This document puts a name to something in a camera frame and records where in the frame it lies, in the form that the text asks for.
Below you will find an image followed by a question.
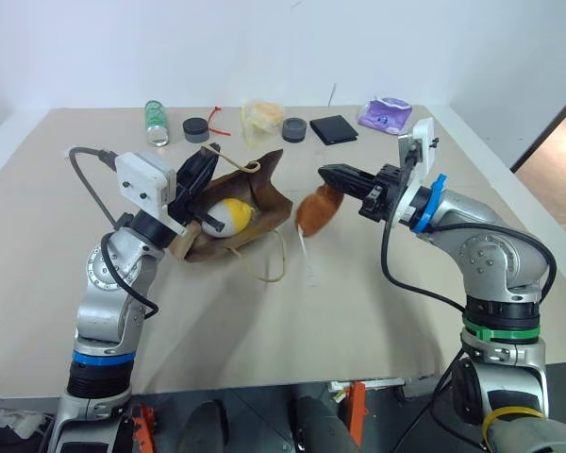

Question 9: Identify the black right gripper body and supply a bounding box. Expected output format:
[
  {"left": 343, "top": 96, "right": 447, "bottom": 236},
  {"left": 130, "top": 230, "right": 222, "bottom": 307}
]
[{"left": 358, "top": 162, "right": 412, "bottom": 223}]

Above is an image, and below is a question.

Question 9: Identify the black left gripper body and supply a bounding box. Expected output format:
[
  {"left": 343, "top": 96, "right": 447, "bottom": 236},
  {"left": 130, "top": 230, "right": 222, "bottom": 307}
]
[{"left": 168, "top": 159, "right": 208, "bottom": 227}]

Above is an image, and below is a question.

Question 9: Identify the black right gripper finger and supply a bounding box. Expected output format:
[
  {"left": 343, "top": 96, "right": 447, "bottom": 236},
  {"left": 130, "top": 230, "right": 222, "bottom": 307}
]
[
  {"left": 317, "top": 163, "right": 379, "bottom": 189},
  {"left": 326, "top": 182, "right": 384, "bottom": 201}
]

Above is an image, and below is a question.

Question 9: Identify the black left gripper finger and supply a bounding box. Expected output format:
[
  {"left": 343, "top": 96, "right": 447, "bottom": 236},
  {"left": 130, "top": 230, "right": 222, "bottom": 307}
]
[
  {"left": 191, "top": 210, "right": 225, "bottom": 233},
  {"left": 187, "top": 145, "right": 219, "bottom": 191}
]

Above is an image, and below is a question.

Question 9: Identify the brown paper bag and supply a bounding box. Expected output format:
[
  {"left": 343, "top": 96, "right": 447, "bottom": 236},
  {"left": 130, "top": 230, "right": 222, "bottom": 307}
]
[{"left": 169, "top": 143, "right": 295, "bottom": 284}]

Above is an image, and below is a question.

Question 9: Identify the white and yellow plush toy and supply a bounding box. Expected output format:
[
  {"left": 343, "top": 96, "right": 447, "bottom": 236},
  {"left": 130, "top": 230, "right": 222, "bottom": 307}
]
[{"left": 201, "top": 197, "right": 258, "bottom": 239}]

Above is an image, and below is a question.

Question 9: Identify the clear plastic bag with bread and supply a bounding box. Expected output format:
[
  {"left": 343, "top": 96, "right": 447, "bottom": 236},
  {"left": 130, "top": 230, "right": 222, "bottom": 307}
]
[{"left": 240, "top": 98, "right": 286, "bottom": 148}]

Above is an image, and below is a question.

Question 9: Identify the red zip tie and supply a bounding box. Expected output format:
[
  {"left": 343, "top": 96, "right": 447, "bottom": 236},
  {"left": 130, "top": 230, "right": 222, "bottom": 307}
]
[{"left": 207, "top": 106, "right": 232, "bottom": 139}]

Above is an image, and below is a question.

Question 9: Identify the black square wallet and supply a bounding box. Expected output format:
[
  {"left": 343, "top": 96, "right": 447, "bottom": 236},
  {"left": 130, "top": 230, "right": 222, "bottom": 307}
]
[{"left": 308, "top": 113, "right": 361, "bottom": 146}]

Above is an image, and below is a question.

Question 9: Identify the clear bottle with green label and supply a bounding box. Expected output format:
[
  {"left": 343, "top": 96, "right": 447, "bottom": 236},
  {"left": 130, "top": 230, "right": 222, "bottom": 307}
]
[{"left": 143, "top": 99, "right": 172, "bottom": 149}]

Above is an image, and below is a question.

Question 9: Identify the purple wet wipes packet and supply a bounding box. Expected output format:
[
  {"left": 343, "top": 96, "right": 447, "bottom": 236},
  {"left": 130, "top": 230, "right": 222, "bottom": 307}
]
[{"left": 358, "top": 96, "right": 414, "bottom": 135}]

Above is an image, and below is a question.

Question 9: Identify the orange clamp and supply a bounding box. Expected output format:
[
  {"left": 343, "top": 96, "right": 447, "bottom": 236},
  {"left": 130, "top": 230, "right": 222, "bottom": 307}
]
[
  {"left": 130, "top": 403, "right": 160, "bottom": 453},
  {"left": 347, "top": 379, "right": 370, "bottom": 449}
]

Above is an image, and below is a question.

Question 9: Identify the white power strip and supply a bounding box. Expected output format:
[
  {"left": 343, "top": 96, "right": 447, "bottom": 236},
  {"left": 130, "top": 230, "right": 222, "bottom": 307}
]
[{"left": 0, "top": 407, "right": 49, "bottom": 439}]

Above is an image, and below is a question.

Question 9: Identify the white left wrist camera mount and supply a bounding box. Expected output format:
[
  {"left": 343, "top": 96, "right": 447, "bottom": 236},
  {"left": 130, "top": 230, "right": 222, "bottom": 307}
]
[{"left": 114, "top": 151, "right": 191, "bottom": 238}]

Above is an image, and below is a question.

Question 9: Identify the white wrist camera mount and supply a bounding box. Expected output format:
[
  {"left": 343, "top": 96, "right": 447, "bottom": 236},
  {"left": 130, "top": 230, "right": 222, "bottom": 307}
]
[
  {"left": 114, "top": 151, "right": 191, "bottom": 238},
  {"left": 385, "top": 116, "right": 441, "bottom": 228}
]

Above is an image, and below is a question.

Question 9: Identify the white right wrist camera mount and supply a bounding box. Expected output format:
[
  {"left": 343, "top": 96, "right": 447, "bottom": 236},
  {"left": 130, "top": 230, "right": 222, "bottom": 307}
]
[{"left": 385, "top": 116, "right": 441, "bottom": 228}]

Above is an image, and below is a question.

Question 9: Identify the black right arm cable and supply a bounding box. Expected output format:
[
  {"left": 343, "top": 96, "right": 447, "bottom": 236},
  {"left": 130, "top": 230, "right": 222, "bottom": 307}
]
[{"left": 379, "top": 218, "right": 558, "bottom": 313}]

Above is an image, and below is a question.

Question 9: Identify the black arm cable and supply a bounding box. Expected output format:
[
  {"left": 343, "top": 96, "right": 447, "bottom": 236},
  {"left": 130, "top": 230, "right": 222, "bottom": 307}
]
[
  {"left": 379, "top": 218, "right": 558, "bottom": 313},
  {"left": 68, "top": 146, "right": 160, "bottom": 323}
]

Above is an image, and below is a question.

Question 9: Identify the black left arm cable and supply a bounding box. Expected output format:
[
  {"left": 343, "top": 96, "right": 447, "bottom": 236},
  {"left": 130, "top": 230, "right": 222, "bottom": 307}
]
[{"left": 68, "top": 146, "right": 160, "bottom": 323}]

